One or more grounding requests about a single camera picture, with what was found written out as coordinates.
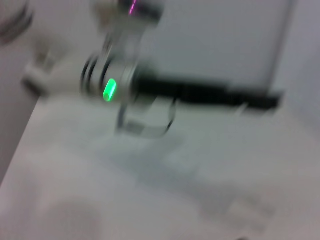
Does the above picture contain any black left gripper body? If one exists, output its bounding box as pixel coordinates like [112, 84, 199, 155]
[134, 71, 241, 106]

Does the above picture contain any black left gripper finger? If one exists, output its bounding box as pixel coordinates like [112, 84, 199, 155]
[234, 86, 285, 111]

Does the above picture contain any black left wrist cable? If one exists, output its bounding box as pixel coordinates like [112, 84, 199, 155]
[116, 97, 177, 140]

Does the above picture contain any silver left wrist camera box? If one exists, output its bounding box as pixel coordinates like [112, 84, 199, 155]
[94, 0, 166, 68]

